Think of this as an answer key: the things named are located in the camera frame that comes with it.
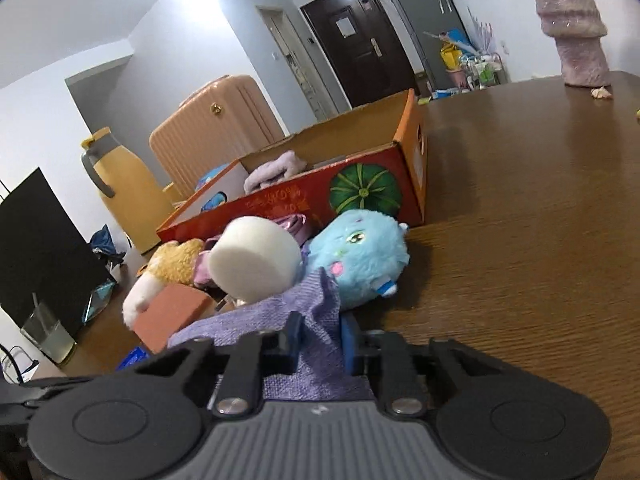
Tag purple knitted pouch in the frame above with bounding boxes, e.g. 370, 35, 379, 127
167, 266, 377, 403

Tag brick red sponge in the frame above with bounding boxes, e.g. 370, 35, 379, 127
134, 284, 216, 354

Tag blue tissue pack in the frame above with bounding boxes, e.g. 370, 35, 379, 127
116, 346, 150, 370

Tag yellow white plush toy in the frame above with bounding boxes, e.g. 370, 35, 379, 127
122, 238, 204, 330

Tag pink satin scrunchie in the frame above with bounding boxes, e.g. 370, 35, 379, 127
193, 214, 314, 301

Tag light blue plush toy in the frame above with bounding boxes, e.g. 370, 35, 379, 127
305, 209, 410, 310

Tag lilac towel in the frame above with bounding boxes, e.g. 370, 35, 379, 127
243, 151, 308, 194

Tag glass cup with drink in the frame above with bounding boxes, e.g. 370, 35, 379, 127
21, 292, 76, 365

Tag black paper shopping bag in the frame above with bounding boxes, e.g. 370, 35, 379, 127
0, 169, 103, 337

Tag blue snack wrapper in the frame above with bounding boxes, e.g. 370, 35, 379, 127
81, 224, 126, 325

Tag blue wet wipes pack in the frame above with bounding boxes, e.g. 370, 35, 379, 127
195, 164, 228, 192

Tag yellow thermos jug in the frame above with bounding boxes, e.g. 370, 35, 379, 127
81, 127, 175, 254

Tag red orange cardboard box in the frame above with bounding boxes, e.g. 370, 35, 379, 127
157, 90, 428, 242

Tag pink ribbed suitcase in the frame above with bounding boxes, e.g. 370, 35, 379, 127
149, 75, 284, 198

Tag dark entrance door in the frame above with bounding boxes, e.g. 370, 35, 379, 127
302, 0, 418, 107

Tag grey refrigerator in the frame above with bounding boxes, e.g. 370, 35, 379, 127
392, 0, 469, 89

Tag pink ceramic vase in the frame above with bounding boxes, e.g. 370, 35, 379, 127
535, 0, 610, 89

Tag wire rack with supplies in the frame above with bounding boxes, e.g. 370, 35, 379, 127
423, 9, 509, 100

